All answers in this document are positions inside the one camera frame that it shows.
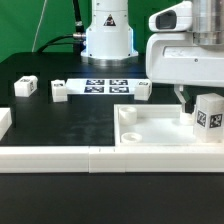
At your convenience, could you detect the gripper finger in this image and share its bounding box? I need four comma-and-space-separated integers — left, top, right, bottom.
174, 84, 194, 114

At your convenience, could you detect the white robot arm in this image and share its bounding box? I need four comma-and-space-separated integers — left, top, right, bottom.
81, 0, 224, 100

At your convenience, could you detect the white square tabletop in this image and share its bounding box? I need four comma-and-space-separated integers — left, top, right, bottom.
114, 104, 224, 146

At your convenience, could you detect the black cable bundle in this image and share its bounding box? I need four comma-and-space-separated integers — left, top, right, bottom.
35, 0, 86, 54

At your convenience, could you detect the white thin cable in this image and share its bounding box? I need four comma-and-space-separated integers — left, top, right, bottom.
31, 0, 49, 53

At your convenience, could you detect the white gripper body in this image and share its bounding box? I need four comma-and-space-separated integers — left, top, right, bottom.
146, 0, 224, 87

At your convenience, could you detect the white U-shaped fence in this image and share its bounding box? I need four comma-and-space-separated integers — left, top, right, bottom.
0, 107, 224, 174

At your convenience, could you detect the white base tag plate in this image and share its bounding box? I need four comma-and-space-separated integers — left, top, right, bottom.
66, 79, 138, 95

